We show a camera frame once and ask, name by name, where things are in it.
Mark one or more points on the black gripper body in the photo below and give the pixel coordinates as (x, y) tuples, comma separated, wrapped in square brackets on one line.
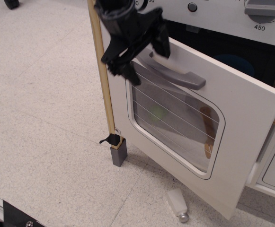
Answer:
[(130, 33)]

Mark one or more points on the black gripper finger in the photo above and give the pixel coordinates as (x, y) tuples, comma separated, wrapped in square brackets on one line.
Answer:
[(128, 72)]

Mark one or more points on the grey oven door handle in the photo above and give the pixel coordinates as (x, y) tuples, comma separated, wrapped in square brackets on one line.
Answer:
[(188, 80)]

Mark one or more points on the white toy oven door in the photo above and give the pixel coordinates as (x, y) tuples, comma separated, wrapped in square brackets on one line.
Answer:
[(242, 110)]

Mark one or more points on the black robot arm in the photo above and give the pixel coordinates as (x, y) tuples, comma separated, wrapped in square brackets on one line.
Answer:
[(109, 6)]

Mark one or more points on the blue round oven disc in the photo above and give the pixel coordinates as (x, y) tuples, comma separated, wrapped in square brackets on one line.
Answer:
[(237, 63)]

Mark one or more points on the green toy vegetable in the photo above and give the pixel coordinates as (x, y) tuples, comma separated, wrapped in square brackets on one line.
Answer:
[(157, 113)]

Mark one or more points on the black tape piece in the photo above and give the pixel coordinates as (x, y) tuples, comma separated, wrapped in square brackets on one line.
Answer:
[(112, 139)]

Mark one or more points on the grey leg foot cap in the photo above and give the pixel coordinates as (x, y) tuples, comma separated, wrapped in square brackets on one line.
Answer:
[(119, 155)]

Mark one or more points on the wooden spatula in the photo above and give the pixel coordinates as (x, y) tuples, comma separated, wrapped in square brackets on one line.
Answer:
[(210, 133)]

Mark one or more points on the black wheel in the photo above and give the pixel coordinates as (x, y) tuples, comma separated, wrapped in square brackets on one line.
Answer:
[(12, 4)]

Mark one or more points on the white toy kitchen cabinet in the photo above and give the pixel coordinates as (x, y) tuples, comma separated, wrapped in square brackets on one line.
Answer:
[(223, 16)]

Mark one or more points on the grey temperature knob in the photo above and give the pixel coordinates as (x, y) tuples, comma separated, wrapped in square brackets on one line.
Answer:
[(260, 11)]

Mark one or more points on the white toy salt shaker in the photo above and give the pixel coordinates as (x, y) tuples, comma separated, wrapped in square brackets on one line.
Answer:
[(178, 204)]

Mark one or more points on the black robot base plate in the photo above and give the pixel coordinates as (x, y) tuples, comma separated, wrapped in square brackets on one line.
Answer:
[(13, 217)]

